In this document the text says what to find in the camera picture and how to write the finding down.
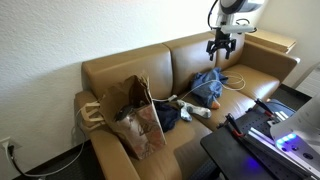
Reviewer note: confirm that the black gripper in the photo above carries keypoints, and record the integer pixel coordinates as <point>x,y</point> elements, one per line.
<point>221,41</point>

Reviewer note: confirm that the white sock grey toe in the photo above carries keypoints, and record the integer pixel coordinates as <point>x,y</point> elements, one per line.
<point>184,111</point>

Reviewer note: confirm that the white robot base blue lights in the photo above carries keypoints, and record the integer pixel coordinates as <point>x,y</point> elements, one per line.
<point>300,128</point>

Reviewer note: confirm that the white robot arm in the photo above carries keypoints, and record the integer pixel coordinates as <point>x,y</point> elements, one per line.
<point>230,5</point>

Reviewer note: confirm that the brown leather sofa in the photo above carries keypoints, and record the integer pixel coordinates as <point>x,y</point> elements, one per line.
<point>133,66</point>

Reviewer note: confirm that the blue denim garment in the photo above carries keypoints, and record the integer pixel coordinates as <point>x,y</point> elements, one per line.
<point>208,86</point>

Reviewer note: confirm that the small orange item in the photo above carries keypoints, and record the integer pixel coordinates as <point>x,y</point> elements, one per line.
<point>216,105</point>

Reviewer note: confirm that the wooden side table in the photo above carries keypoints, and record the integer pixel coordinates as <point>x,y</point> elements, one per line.
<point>271,39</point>

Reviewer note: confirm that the white charger adapter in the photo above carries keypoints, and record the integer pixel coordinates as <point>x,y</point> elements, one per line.
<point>172,98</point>

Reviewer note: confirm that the black red clamp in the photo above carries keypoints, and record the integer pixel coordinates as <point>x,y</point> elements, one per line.
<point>233,126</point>
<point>265,106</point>

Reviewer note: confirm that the dark navy cloth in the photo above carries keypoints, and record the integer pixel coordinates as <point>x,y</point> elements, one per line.
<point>166,116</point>

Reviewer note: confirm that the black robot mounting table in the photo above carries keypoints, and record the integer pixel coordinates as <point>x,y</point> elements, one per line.
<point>226,153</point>

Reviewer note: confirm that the brown paper bag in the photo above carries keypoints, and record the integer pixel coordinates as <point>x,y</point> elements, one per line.
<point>140,130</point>

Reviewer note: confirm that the black object inside bag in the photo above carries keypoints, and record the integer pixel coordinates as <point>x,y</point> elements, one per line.
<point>122,112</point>

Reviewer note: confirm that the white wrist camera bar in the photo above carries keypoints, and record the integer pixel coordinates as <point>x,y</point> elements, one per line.
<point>238,28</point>

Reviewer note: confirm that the white wall heater unit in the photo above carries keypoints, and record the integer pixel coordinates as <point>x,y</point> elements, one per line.
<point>310,83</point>

